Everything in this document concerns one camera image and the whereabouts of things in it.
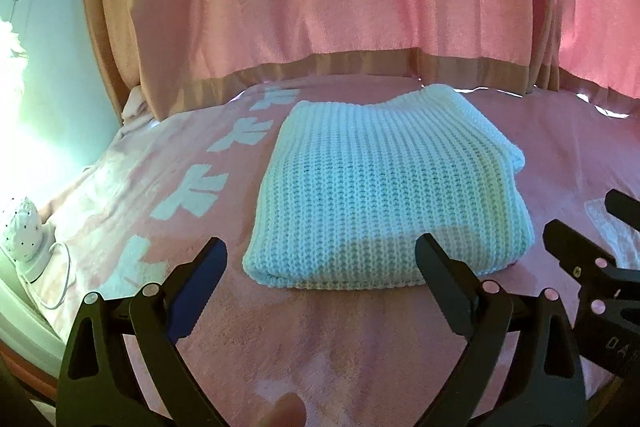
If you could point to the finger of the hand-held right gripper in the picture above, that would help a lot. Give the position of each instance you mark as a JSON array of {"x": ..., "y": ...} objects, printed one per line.
[
  {"x": 575, "y": 252},
  {"x": 625, "y": 212}
]

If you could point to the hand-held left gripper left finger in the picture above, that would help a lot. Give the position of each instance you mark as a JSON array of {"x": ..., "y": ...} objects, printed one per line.
[{"x": 200, "y": 289}]

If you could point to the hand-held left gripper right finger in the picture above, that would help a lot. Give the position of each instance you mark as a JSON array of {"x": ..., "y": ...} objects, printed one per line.
[{"x": 445, "y": 279}]

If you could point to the white knit sweater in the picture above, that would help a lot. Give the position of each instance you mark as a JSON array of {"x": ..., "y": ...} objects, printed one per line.
[{"x": 380, "y": 187}]

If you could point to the person's left hand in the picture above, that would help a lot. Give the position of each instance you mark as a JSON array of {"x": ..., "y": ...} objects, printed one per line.
[{"x": 286, "y": 413}]

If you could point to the pink printed blanket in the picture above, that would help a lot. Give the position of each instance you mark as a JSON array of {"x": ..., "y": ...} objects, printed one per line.
[{"x": 350, "y": 357}]

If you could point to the white dotted night lamp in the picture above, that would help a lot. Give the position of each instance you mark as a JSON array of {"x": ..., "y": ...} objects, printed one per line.
[{"x": 22, "y": 232}]

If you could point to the cream bunched cloth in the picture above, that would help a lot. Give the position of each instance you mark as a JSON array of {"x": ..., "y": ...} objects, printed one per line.
[{"x": 136, "y": 104}]

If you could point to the white fluffy decoration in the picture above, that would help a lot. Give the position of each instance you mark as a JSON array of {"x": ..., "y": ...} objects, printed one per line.
[{"x": 9, "y": 47}]

